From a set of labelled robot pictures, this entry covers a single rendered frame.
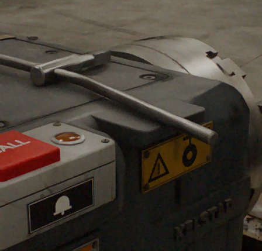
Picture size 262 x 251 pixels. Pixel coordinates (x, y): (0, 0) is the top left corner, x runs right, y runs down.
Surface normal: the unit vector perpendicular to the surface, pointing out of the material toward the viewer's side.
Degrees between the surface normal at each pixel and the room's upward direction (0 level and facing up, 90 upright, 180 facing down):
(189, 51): 17
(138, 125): 0
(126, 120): 0
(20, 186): 90
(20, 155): 0
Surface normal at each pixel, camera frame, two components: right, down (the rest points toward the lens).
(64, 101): 0.00, -0.95
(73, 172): 0.73, 0.22
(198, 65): 0.34, -0.73
